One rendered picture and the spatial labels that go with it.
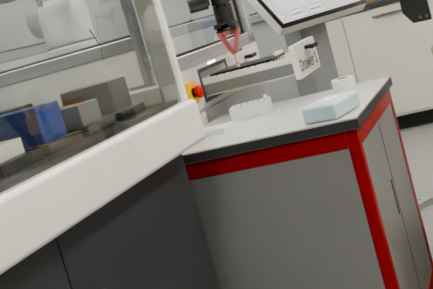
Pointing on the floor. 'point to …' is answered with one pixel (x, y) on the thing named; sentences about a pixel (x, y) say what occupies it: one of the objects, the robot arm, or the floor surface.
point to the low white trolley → (312, 199)
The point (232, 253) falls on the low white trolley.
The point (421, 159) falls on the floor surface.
